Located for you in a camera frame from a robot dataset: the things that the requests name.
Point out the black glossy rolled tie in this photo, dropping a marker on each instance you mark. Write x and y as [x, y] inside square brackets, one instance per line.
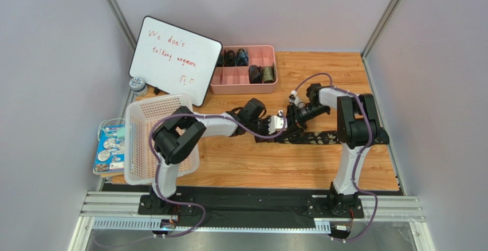
[255, 74]

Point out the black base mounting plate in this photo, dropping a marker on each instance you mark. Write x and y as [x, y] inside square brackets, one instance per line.
[231, 207]

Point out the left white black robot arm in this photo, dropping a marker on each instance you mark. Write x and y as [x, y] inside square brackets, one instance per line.
[175, 137]

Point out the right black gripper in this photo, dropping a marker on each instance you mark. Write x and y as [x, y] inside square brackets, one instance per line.
[299, 116]

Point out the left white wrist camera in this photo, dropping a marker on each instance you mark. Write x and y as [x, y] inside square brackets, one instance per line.
[277, 123]

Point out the aluminium frame rail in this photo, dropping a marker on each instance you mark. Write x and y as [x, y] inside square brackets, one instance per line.
[106, 222]

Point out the white plastic mesh basket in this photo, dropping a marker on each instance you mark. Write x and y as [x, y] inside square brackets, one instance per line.
[139, 162]

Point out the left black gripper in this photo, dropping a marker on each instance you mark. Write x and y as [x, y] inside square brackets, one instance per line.
[260, 127]

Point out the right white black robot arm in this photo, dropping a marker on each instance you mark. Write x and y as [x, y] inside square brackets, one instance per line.
[357, 129]

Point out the black rolled tie far left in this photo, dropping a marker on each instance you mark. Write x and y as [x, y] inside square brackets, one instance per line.
[219, 62]

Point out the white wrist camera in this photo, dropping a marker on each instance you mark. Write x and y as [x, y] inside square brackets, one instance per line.
[277, 123]
[295, 100]

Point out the pink divided organizer box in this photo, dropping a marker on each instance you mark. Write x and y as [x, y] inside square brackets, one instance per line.
[229, 80]

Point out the black floral patterned tie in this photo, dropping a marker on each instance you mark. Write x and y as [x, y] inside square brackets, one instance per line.
[321, 138]

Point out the white whiteboard with red writing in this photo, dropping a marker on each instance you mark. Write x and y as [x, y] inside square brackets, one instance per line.
[175, 60]

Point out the dark blue rolled tie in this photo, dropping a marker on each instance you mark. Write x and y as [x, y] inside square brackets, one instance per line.
[242, 57]

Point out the small blue white jar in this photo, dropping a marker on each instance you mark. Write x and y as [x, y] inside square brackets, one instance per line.
[139, 86]

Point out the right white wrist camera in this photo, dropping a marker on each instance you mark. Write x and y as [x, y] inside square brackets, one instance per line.
[295, 100]

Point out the olive green rolled tie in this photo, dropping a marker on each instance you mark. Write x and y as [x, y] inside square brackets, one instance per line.
[268, 74]

